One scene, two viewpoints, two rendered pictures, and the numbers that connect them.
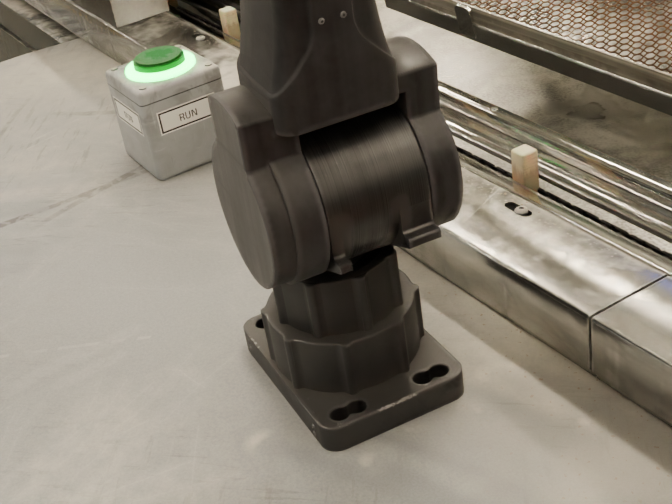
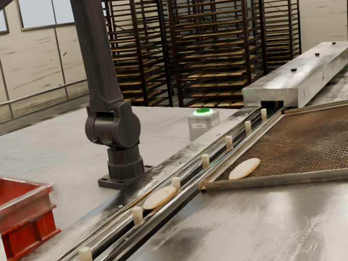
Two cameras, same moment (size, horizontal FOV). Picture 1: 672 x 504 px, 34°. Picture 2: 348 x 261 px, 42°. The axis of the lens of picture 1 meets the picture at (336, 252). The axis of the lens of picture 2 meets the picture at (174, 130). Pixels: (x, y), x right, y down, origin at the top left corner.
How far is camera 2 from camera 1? 0.92 m
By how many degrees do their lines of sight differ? 55
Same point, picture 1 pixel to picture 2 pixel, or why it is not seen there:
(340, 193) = (96, 126)
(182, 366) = not seen: hidden behind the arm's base
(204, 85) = (204, 119)
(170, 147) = (193, 132)
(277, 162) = (92, 116)
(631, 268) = (157, 179)
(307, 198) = (91, 124)
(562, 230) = (171, 170)
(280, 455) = (95, 182)
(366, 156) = (103, 121)
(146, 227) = (169, 146)
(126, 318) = not seen: hidden behind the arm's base
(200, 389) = not seen: hidden behind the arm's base
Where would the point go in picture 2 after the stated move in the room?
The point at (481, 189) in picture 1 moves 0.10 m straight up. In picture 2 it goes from (185, 158) to (180, 116)
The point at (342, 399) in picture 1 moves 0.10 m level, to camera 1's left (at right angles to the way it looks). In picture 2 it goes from (107, 177) to (90, 168)
